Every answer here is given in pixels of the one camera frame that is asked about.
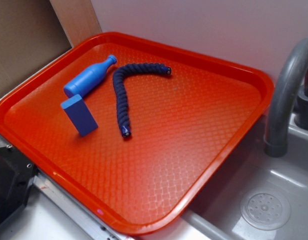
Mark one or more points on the brown cardboard panel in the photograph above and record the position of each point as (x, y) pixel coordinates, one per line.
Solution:
(35, 32)

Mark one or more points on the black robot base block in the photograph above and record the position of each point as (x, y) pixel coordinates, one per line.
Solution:
(17, 174)

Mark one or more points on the round sink drain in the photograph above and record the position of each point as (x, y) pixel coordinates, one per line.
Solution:
(265, 211)

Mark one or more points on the blue plastic bottle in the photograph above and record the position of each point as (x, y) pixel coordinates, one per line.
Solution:
(89, 78)

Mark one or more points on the aluminium frame rail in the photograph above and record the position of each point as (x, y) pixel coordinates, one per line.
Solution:
(52, 214)

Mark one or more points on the grey sink faucet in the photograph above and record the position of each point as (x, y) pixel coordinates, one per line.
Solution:
(291, 93)

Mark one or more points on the red plastic tray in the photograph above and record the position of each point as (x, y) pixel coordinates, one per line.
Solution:
(167, 119)

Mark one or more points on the grey plastic sink basin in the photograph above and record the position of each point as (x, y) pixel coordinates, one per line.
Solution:
(216, 210)

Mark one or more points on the blue rectangular block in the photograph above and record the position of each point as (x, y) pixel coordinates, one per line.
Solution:
(79, 114)

